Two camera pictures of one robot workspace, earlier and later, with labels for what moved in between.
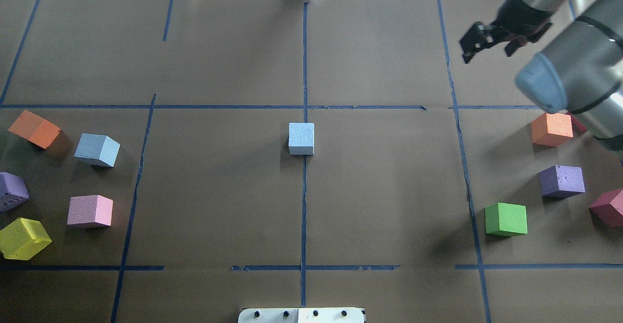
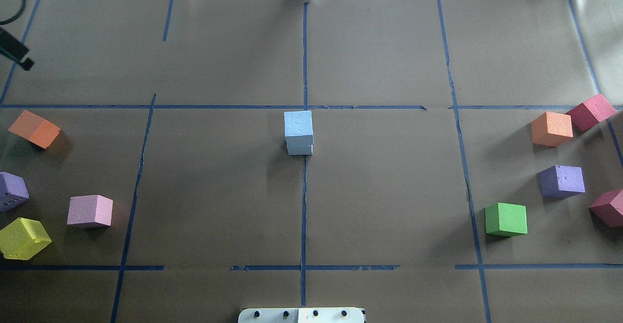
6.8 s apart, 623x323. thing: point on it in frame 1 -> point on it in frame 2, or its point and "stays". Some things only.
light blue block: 100,149 -> 298,123
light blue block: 301,138 stays
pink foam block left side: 90,211 stays
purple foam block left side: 14,191 stays
